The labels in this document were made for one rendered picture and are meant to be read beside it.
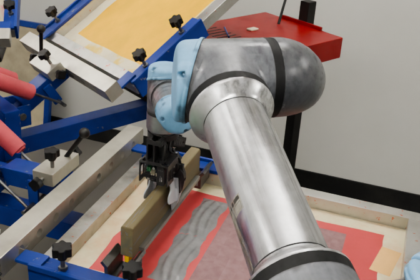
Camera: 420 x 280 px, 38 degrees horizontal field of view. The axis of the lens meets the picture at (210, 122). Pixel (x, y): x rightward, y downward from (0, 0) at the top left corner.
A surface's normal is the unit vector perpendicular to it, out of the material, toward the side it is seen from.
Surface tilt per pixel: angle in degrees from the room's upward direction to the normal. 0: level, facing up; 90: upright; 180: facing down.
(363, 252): 0
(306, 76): 70
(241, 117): 19
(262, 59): 40
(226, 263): 0
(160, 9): 32
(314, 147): 90
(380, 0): 90
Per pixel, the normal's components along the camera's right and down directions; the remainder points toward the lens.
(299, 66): 0.47, -0.14
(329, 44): 0.65, 0.36
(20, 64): -0.32, 0.20
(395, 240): 0.06, -0.91
